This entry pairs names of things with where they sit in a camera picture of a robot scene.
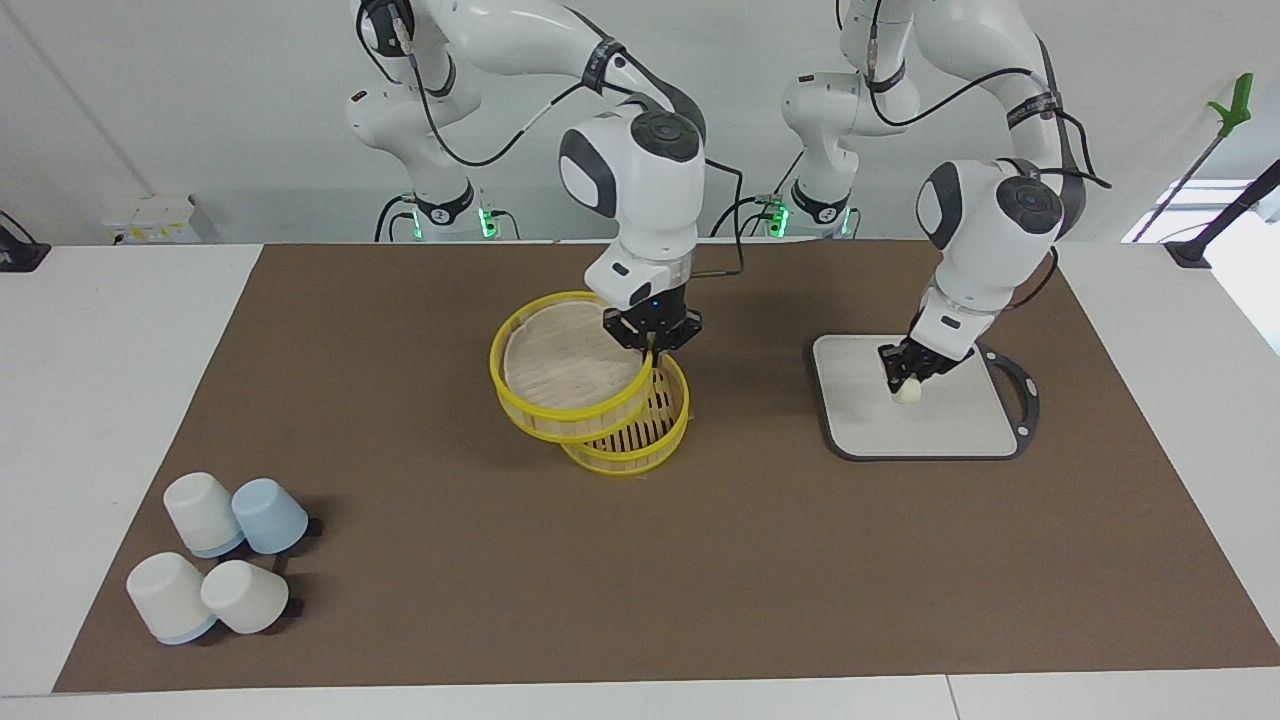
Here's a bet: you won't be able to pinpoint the light blue cup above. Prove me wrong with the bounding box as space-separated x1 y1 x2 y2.
232 478 310 556

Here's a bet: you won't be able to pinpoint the black table clamp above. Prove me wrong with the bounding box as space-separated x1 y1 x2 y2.
0 210 52 273

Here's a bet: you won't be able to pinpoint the brown table mat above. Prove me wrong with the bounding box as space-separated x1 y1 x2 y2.
52 240 1280 694

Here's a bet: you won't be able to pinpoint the grey cutting board dark rim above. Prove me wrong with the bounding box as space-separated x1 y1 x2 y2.
810 333 1042 462

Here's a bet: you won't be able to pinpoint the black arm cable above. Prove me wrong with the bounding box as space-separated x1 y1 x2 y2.
395 20 747 279
865 0 1113 191

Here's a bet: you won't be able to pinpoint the white box yellow labels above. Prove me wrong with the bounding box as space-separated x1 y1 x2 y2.
100 194 217 247

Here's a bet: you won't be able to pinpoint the yellow steamer base basket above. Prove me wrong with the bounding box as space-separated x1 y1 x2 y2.
559 350 692 477

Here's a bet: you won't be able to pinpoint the green tipped grabber pole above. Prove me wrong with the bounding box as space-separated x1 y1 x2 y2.
1135 72 1256 241

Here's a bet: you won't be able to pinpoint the plain white cup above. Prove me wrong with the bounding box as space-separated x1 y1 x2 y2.
200 559 291 636

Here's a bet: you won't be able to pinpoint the white cup blue rim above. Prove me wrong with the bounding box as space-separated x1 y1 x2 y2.
163 472 246 559
126 552 219 646

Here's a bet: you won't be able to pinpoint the yellow steamer lid tier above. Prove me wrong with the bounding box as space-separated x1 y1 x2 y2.
489 290 657 445

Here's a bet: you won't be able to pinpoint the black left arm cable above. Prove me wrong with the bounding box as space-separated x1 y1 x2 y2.
865 0 1113 191

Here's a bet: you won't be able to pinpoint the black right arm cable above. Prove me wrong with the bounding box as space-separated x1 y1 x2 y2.
395 20 747 279

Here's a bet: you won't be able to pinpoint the black base power cable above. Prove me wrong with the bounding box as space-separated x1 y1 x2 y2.
710 195 779 239
374 194 417 243

